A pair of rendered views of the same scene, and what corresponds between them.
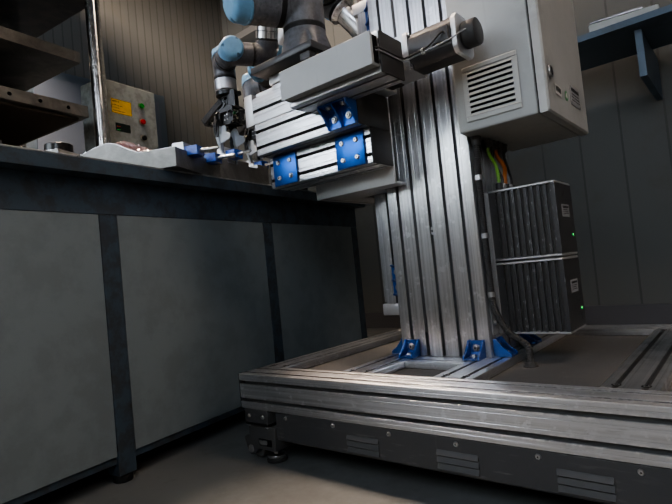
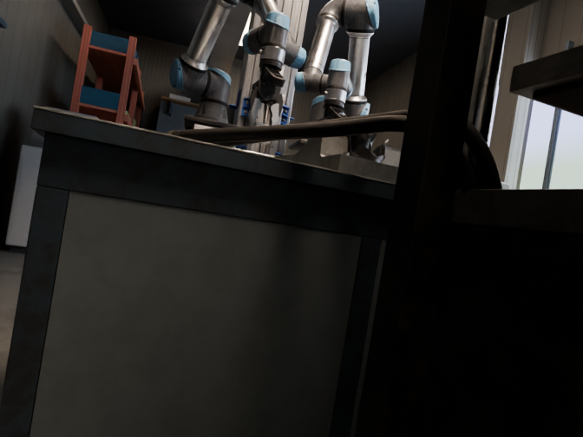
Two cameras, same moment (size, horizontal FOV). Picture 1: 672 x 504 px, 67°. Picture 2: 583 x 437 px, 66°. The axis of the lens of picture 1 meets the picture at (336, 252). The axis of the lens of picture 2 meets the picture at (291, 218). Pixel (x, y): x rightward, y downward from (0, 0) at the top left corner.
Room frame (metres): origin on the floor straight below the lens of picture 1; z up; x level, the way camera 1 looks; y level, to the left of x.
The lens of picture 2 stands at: (3.06, 1.23, 0.68)
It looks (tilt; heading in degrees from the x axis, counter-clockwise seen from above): 0 degrees down; 217
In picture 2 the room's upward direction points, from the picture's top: 9 degrees clockwise
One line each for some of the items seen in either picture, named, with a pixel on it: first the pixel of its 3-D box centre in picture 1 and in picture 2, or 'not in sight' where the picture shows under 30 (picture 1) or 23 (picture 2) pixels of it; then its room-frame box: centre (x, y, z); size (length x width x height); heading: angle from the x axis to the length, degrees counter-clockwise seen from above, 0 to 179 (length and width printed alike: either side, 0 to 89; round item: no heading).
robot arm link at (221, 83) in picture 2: not in sight; (215, 86); (1.74, -0.29, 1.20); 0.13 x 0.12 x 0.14; 165
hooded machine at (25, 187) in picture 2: not in sight; (60, 181); (0.95, -3.20, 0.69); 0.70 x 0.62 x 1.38; 51
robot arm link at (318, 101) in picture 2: (299, 5); (324, 111); (1.35, 0.03, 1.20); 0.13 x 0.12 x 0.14; 113
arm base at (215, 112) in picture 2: not in sight; (212, 113); (1.74, -0.29, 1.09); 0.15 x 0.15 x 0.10
